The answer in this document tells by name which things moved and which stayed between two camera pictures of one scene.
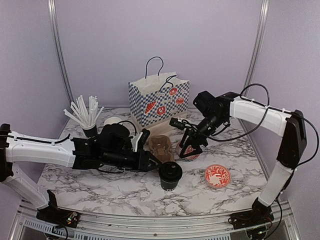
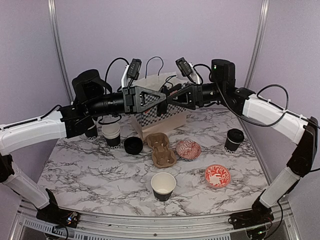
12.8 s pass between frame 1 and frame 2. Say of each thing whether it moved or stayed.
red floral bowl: stayed
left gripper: moved
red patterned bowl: stayed
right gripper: moved
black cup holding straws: stayed
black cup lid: moved
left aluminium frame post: stayed
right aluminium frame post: stayed
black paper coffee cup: moved
